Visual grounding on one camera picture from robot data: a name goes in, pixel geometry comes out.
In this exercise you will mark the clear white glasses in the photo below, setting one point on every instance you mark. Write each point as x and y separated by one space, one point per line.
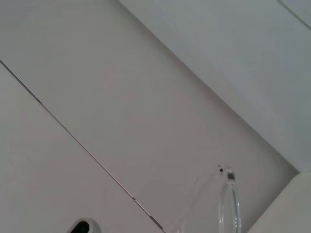
229 194

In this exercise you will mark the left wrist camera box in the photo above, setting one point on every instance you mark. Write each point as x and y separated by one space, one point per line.
83 227

